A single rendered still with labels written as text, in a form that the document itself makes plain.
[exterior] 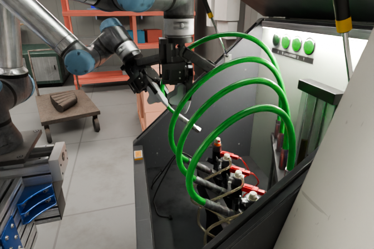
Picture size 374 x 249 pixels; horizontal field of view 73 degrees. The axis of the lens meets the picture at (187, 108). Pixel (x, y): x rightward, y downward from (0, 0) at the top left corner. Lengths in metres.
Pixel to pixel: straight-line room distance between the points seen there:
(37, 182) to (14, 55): 0.45
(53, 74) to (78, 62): 4.95
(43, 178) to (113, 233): 1.10
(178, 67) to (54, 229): 1.80
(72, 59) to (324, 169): 0.67
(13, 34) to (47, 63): 4.67
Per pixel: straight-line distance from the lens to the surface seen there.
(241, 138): 1.19
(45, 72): 5.77
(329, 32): 0.74
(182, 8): 0.62
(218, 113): 1.09
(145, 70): 0.82
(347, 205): 0.41
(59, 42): 0.83
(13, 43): 1.07
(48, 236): 2.20
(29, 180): 1.07
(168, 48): 0.64
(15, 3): 0.87
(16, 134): 1.05
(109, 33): 0.91
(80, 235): 2.11
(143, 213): 0.77
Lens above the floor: 1.48
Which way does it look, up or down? 22 degrees down
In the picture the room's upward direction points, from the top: straight up
